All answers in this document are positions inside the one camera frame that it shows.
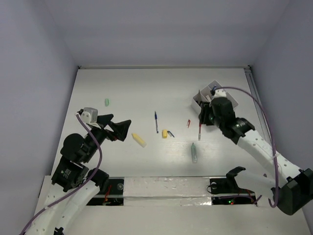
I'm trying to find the silver taped rail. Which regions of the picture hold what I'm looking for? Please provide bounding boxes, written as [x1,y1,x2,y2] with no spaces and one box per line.
[123,177,212,207]

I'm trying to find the yellow binder clip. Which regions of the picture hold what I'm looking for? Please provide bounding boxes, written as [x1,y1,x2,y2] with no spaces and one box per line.
[162,129,168,139]

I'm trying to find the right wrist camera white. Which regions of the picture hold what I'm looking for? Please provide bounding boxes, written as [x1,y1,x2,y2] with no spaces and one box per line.
[210,89,227,100]

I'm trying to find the green eraser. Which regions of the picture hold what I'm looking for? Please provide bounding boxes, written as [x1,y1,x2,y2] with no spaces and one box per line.
[105,98,110,107]

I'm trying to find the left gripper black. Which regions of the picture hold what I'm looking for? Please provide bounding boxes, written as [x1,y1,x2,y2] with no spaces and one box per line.
[83,113,132,162]

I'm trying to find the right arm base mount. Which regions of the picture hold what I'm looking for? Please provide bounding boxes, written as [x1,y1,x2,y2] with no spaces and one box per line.
[206,166,257,205]

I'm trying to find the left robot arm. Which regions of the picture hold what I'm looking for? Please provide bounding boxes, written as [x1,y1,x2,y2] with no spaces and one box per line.
[21,108,132,235]

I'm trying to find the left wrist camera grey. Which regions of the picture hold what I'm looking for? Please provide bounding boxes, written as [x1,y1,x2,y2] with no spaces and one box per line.
[76,107,98,126]

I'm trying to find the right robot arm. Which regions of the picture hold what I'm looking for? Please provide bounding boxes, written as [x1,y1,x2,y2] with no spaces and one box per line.
[199,97,313,215]

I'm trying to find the red pen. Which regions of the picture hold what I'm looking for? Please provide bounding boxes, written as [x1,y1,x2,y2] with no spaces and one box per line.
[198,122,201,141]

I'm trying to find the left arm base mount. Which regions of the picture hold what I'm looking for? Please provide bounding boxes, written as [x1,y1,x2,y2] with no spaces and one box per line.
[87,178,124,206]

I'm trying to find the yellow white glue stick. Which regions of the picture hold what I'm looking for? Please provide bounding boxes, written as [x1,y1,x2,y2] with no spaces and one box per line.
[132,133,147,148]

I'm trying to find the blue pen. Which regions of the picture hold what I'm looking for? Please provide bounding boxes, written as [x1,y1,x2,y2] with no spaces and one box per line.
[154,111,159,133]

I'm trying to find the clear green tube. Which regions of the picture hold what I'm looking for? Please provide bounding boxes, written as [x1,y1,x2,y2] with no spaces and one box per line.
[191,143,198,164]

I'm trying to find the white divided organizer tray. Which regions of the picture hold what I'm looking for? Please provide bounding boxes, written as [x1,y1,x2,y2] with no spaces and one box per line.
[191,80,239,115]

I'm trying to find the black handled scissors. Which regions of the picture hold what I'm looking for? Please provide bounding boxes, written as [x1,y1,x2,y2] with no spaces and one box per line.
[198,90,202,103]

